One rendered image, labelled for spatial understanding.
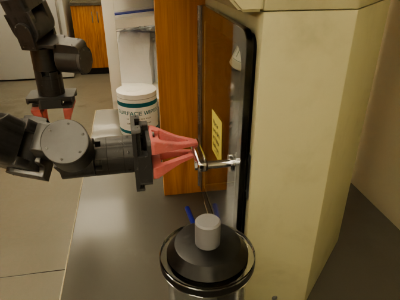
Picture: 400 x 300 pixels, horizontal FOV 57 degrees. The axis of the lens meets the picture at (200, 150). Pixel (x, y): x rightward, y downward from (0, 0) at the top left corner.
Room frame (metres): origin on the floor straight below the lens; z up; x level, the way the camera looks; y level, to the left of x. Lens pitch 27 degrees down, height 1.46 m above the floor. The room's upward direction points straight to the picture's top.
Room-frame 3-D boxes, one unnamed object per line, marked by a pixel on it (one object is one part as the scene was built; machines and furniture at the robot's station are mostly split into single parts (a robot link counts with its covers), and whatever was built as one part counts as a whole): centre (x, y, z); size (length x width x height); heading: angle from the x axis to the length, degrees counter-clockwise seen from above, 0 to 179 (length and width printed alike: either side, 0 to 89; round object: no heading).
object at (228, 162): (0.49, -0.01, 1.20); 0.10 x 0.05 x 0.03; 10
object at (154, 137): (0.50, 0.05, 1.19); 0.09 x 0.07 x 0.07; 102
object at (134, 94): (1.16, 0.21, 1.02); 0.13 x 0.13 x 0.15
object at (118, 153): (0.49, 0.12, 1.20); 0.07 x 0.07 x 0.10; 12
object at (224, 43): (0.57, -0.03, 1.19); 0.30 x 0.01 x 0.40; 10
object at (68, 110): (0.81, 0.33, 1.14); 0.07 x 0.07 x 0.09; 11
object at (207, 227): (0.32, -0.01, 1.18); 0.09 x 0.09 x 0.07
